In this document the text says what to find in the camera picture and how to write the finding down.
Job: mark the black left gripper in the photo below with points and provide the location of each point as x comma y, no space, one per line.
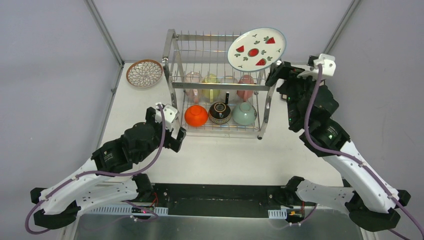
170,138

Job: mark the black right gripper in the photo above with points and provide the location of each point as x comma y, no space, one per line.
281,70

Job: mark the orange plastic bowl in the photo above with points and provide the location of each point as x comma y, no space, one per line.
196,116

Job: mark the white ribbed mug black rim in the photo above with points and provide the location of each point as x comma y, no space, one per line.
232,93

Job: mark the mint green bowl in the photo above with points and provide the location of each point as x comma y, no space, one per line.
244,114

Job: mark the beige bowl dark rim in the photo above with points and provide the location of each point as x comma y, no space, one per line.
219,113

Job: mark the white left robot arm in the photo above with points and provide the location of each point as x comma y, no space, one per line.
108,176

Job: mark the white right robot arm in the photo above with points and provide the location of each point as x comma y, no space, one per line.
364,197

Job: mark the stainless steel dish rack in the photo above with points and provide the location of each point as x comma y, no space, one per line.
206,53

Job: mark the brown floral round plate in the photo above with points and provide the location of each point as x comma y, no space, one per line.
144,73

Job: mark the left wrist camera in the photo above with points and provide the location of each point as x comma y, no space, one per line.
170,115

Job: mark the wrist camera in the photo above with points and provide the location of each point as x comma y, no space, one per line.
324,61
170,115

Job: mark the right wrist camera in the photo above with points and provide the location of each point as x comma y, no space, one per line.
324,61

